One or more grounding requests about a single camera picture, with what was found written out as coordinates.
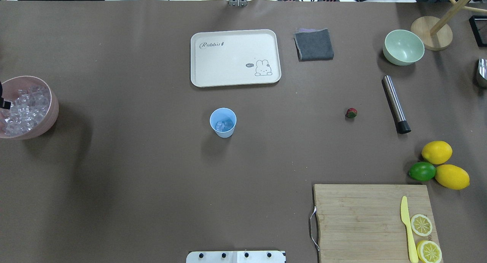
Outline wooden mug tree stand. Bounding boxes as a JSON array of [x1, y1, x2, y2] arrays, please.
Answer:
[[411, 0, 487, 51]]

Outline light blue plastic cup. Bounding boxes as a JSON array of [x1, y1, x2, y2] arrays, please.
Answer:
[[209, 108, 237, 138]]

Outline green lime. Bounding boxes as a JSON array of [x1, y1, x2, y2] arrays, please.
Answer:
[[407, 162, 437, 182]]

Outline wooden cutting board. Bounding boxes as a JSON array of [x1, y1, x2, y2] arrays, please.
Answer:
[[313, 184, 434, 263]]

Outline black glass tray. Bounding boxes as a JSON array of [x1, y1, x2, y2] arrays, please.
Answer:
[[468, 15, 487, 47]]

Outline steel muddler black tip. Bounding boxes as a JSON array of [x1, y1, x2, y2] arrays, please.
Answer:
[[382, 75, 412, 134]]

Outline red strawberry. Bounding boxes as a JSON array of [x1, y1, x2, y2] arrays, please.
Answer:
[[345, 108, 358, 119]]

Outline mint green bowl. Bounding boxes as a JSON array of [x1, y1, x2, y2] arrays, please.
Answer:
[[382, 29, 425, 66]]

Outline yellow plastic knife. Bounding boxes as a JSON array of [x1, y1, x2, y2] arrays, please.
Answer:
[[400, 196, 419, 263]]

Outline grey folded cloth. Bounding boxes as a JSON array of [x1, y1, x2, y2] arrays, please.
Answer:
[[293, 28, 334, 61]]

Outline ice cubes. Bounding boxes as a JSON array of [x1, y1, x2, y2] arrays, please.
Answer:
[[215, 119, 234, 132]]

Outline yellow lemon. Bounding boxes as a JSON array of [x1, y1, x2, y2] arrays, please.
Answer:
[[435, 164, 470, 190], [421, 140, 453, 165]]

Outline pink bowl of ice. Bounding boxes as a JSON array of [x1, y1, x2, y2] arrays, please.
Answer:
[[1, 76, 59, 140]]

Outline lemon slice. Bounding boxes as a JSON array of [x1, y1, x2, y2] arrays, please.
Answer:
[[410, 214, 433, 237], [416, 240, 443, 263]]

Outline cream rabbit tray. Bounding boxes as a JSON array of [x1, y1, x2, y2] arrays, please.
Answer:
[[190, 29, 282, 88]]

